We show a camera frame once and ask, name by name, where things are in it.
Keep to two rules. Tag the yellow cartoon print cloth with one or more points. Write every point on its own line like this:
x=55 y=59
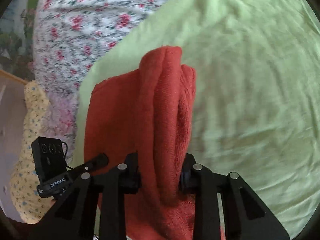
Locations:
x=32 y=105

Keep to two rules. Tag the white red floral quilt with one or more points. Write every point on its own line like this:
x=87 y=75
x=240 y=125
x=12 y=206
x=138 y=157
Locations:
x=87 y=30

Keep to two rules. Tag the light green bed sheet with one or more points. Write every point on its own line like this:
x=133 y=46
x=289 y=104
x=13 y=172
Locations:
x=250 y=80

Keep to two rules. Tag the floral wall poster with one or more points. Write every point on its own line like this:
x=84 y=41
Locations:
x=12 y=47

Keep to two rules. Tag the red knit sweater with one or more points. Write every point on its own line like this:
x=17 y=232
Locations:
x=117 y=120

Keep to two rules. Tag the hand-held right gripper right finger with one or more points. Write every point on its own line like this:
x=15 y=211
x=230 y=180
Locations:
x=187 y=180

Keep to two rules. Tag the pink purple floral cloth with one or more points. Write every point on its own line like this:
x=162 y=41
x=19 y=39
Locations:
x=60 y=120

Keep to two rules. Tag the pale bed headboard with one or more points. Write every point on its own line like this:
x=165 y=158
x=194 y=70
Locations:
x=10 y=120

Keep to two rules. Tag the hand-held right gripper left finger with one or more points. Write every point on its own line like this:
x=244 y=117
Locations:
x=130 y=175

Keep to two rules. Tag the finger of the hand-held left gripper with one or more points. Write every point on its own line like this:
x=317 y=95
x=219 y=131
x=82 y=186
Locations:
x=95 y=161

